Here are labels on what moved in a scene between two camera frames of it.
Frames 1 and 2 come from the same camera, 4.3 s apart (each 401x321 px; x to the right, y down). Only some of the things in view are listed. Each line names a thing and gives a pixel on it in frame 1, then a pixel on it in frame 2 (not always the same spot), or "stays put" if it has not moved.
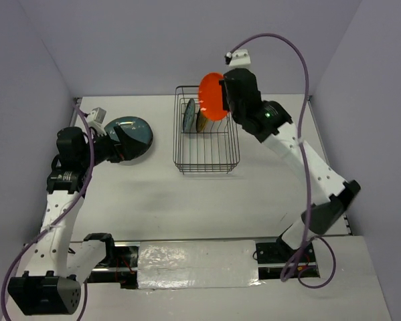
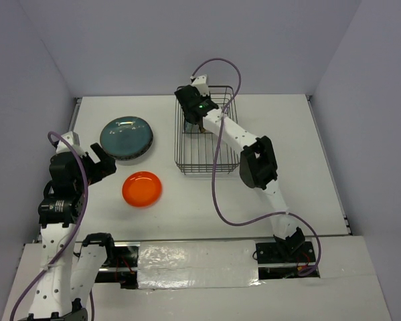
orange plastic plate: (211, 96) -> (142, 189)
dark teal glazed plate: (134, 126) stays put
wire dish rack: (201, 146) stays put
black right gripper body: (235, 112) -> (203, 98)
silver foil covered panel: (183, 264) stays put
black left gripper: (130, 148) -> (105, 166)
